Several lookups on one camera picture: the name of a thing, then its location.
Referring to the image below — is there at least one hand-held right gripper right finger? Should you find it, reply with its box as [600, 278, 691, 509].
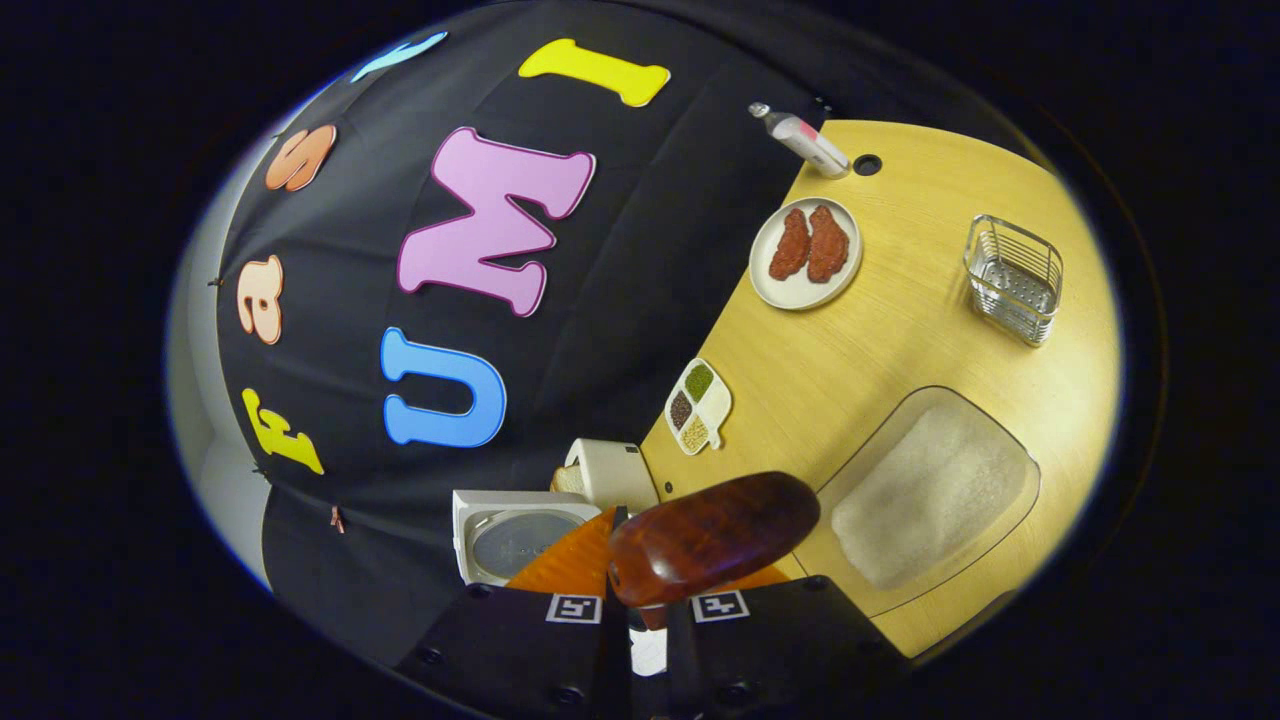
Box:
[665, 565, 913, 716]

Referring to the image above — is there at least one divided white dish with grains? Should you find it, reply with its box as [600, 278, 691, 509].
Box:
[664, 358, 734, 457]

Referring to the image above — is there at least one white rice cooker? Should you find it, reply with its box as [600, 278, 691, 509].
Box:
[452, 489, 604, 588]

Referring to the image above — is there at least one white toaster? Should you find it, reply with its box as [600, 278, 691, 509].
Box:
[565, 438, 661, 516]

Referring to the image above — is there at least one metal wire chopstick holder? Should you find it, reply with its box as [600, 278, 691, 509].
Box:
[963, 214, 1064, 348]

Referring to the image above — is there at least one clear bottle with pink label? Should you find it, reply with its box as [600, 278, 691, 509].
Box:
[749, 101, 851, 179]

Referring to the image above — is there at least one black backdrop cloth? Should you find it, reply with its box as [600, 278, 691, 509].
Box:
[215, 0, 1041, 666]

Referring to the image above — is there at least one clear plastic tray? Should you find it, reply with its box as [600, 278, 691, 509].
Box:
[795, 385, 1042, 618]

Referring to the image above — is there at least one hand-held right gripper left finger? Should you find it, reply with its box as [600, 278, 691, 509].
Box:
[395, 505, 633, 716]

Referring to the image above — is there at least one brown wooden spoon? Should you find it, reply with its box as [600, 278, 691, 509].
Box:
[607, 471, 822, 611]

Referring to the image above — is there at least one round white plate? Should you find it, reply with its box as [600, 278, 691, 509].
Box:
[749, 196, 863, 311]

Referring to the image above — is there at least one red meat piece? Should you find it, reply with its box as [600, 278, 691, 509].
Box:
[806, 205, 850, 284]
[768, 208, 812, 282]

